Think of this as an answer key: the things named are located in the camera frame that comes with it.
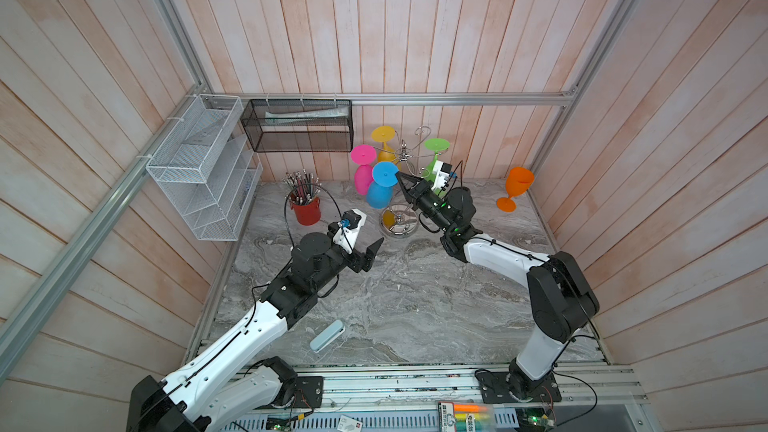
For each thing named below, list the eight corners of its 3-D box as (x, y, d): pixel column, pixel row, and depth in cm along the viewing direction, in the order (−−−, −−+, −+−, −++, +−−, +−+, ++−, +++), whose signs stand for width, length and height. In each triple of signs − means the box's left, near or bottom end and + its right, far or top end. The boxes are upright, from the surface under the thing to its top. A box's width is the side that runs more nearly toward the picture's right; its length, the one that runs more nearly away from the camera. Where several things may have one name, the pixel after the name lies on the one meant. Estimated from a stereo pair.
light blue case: (316, 356, 81) (313, 351, 77) (310, 347, 82) (307, 343, 79) (346, 330, 85) (344, 325, 82) (340, 323, 87) (338, 317, 83)
